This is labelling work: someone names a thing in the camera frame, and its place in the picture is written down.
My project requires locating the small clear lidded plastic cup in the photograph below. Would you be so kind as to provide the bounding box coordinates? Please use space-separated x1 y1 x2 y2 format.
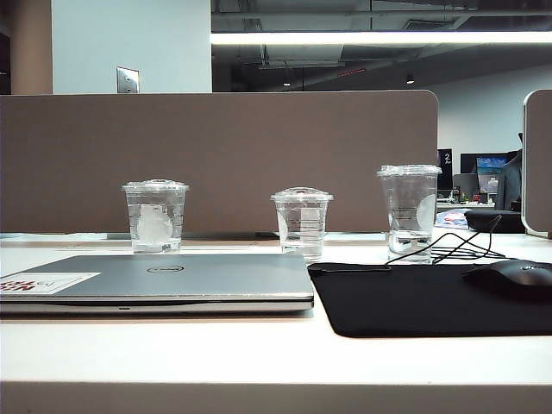
270 187 335 264
121 179 191 254

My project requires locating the silver Dell laptop with sticker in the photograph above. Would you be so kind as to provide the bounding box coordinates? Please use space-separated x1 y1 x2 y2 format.
0 253 315 317

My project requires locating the tall clear lidded plastic cup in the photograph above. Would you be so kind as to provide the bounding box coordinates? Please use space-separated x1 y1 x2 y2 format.
376 164 443 265

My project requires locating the wide brown desk partition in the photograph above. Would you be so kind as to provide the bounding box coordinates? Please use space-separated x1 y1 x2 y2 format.
0 89 440 236

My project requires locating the black mouse pad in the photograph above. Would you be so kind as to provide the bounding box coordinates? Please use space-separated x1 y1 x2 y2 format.
307 260 552 339

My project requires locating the colourful printed paper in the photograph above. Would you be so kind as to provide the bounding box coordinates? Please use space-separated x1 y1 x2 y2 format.
434 210 469 229

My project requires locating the black sign with number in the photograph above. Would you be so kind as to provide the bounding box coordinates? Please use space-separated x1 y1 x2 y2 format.
437 147 454 191

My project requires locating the long ceiling light strip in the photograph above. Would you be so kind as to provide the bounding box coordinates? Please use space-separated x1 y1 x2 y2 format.
210 30 552 46

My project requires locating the black oval pouch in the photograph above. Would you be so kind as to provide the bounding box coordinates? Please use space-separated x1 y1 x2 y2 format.
464 209 524 234

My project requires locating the lit computer monitor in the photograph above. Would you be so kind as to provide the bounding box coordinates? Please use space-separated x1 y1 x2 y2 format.
475 156 510 194

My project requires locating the dark grey jacket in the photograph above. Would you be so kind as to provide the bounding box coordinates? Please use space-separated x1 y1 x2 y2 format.
494 148 524 211

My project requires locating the black computer mouse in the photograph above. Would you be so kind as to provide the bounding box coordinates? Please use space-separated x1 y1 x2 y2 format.
461 259 552 299

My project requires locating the brown white-edged desk partition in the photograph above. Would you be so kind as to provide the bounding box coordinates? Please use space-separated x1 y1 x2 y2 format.
521 89 552 240

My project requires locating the thin black mouse cable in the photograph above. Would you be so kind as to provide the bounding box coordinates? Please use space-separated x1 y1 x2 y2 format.
308 214 505 273

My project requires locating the aluminium partition base rail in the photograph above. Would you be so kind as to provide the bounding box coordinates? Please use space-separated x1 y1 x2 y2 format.
0 231 389 242

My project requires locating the metal wall switch plate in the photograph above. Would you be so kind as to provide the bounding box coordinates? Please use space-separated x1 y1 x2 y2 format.
116 66 141 94

